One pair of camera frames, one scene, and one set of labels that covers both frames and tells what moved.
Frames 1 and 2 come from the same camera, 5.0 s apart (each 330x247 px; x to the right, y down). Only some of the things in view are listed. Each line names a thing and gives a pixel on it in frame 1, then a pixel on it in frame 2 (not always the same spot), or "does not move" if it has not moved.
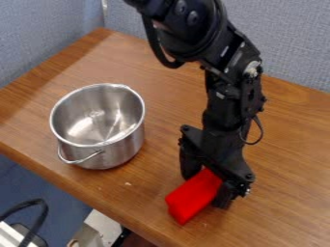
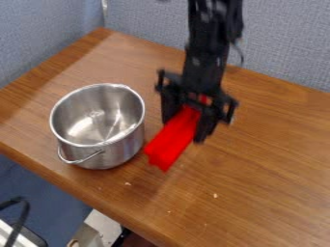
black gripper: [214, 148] -> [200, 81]
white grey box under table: [97, 232] does not move
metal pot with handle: [96, 123] does not move
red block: [192, 195] -> [166, 148]
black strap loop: [31, 233] -> [17, 229]
